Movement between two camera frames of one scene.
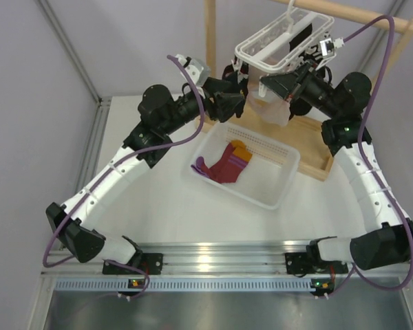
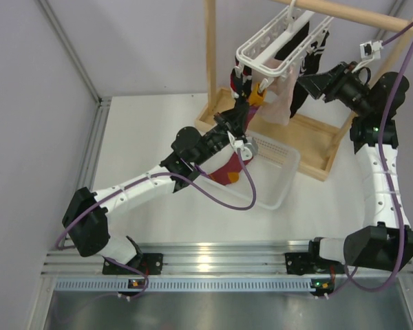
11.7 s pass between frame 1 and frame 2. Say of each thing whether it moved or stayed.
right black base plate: stayed
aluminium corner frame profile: stayed
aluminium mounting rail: stayed
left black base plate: stayed
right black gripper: moved
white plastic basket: stayed
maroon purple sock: stayed
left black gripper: moved
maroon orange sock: moved
